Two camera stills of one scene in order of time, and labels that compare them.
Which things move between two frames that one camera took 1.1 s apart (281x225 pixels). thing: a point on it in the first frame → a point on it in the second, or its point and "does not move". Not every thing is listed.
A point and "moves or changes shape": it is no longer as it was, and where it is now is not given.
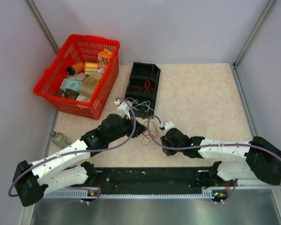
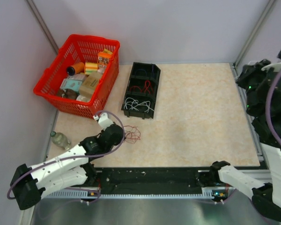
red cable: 147,89 does not move
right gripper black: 169,152 → 248,70
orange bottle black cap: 76,68 does not move
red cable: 150,132 moves or changes shape
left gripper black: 139,129 → 119,140
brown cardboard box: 87,87 does not move
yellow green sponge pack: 90,67 does not move
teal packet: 69,84 does not move
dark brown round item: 68,93 does not move
